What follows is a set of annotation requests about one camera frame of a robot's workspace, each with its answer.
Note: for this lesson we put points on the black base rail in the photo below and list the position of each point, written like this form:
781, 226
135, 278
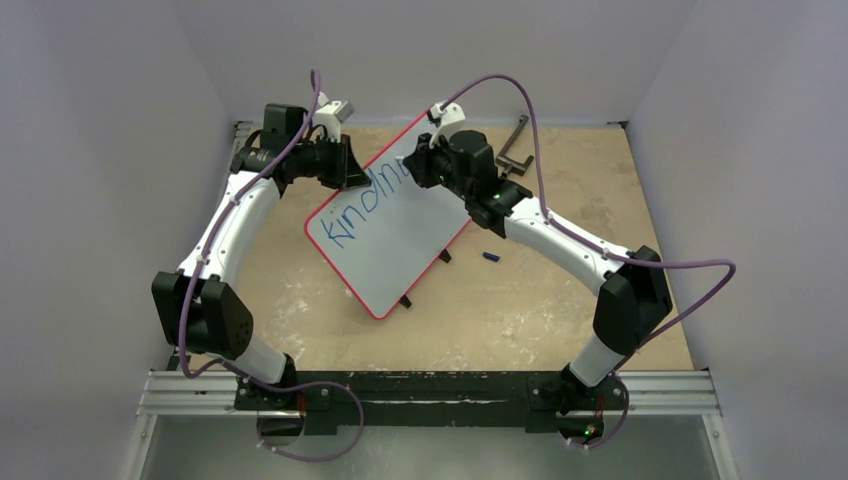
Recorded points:
535, 401

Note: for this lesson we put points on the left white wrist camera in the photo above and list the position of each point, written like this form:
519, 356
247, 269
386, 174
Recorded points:
330, 115

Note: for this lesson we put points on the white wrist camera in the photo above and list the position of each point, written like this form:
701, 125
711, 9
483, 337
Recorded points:
448, 118
330, 115

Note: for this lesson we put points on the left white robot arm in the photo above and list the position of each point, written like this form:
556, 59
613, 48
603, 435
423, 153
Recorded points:
199, 309

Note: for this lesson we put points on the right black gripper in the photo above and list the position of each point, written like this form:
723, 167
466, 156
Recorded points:
421, 163

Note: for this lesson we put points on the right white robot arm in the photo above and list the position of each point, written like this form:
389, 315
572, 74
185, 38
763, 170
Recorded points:
632, 294

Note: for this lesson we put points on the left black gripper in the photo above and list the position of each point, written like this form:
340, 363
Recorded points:
347, 172

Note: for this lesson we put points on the red framed whiteboard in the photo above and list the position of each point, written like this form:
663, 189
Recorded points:
380, 239

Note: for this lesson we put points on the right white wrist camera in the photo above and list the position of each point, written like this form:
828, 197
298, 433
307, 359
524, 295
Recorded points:
448, 118

